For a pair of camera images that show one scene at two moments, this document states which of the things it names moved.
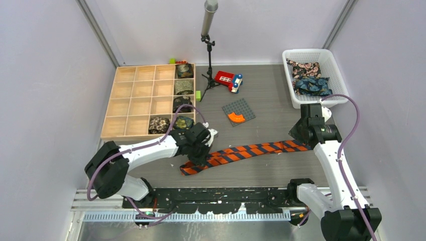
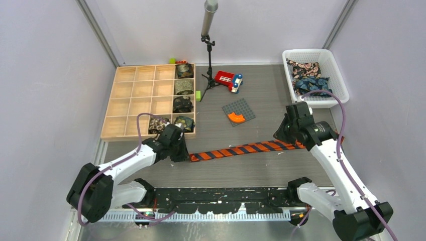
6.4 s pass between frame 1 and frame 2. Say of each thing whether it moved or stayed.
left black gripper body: moved
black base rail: stayed
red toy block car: stayed
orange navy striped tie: moved
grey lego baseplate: stayed
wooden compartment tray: stayed
